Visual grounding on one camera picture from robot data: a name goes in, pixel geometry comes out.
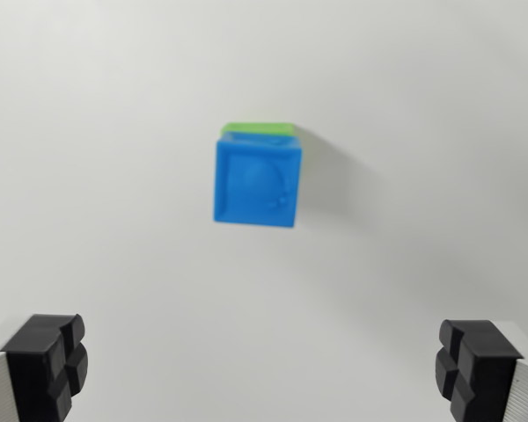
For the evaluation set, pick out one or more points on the blue soft cube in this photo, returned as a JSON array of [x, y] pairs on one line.
[[255, 184]]

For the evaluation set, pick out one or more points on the green soft cube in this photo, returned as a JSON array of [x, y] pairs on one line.
[[257, 128]]

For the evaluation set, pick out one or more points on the gripper right finger with silver black pad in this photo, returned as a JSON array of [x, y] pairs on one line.
[[488, 373]]

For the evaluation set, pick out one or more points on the gripper left finger with silver black pad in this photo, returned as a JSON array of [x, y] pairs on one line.
[[31, 369]]

